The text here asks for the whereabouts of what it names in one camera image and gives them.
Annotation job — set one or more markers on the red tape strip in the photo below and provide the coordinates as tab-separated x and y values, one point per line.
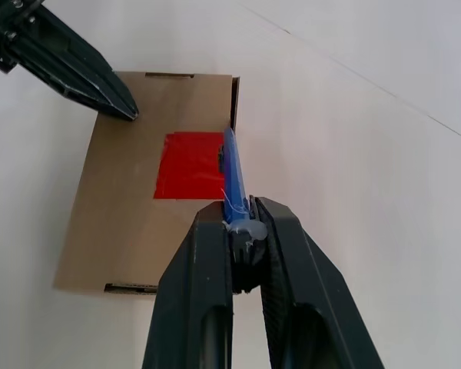
188	165

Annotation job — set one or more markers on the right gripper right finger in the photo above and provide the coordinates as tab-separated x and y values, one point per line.
315	292

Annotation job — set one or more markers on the brown cardboard box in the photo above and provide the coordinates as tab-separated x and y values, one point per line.
115	215

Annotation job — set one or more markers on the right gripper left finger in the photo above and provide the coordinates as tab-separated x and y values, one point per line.
192	292

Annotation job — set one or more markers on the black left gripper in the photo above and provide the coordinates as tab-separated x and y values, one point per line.
5	23

